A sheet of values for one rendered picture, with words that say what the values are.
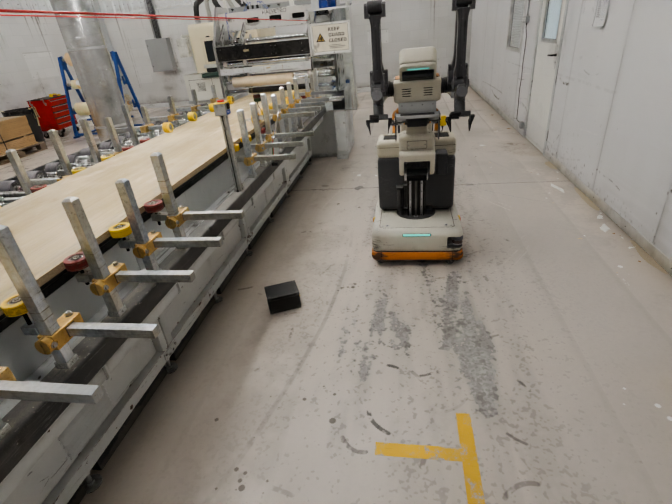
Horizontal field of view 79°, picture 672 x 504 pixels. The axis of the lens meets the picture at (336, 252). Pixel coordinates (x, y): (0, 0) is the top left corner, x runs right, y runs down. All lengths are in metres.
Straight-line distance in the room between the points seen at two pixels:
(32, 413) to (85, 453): 0.64
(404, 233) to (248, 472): 1.74
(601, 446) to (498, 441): 0.38
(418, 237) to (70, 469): 2.19
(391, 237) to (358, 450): 1.48
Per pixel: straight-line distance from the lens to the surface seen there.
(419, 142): 2.68
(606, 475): 1.97
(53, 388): 1.21
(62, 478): 1.98
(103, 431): 2.05
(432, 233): 2.83
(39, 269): 1.69
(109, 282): 1.58
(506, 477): 1.85
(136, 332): 1.32
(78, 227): 1.51
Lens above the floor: 1.51
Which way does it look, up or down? 28 degrees down
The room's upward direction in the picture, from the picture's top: 6 degrees counter-clockwise
